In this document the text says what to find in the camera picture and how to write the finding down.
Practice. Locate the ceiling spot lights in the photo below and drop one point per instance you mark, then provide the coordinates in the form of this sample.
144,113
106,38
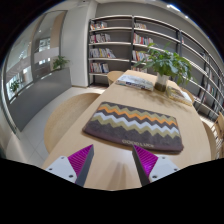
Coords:
173,7

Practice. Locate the slatted wooden chair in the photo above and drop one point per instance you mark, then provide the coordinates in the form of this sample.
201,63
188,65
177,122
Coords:
220,133

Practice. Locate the zigzag striped brown towel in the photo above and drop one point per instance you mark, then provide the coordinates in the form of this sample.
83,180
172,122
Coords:
133,128

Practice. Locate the green potted plant white pot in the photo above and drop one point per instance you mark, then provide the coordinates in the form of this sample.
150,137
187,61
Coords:
166,63

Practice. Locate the small potted plant by window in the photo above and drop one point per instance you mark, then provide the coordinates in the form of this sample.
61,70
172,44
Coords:
14,87

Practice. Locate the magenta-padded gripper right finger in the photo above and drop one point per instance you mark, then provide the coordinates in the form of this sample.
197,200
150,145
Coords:
161,166

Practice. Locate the large white book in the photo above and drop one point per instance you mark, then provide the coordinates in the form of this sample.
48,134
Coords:
135,81

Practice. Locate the grey bookshelf unit with books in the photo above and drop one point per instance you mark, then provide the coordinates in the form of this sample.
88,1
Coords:
113,46

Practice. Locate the small potted plant on ledge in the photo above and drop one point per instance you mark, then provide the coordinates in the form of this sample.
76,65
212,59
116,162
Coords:
60,62

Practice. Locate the yellow-green cover book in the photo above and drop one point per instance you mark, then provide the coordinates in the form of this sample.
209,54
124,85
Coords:
178,95

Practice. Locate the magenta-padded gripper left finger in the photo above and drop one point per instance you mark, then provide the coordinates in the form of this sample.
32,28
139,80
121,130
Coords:
61,166

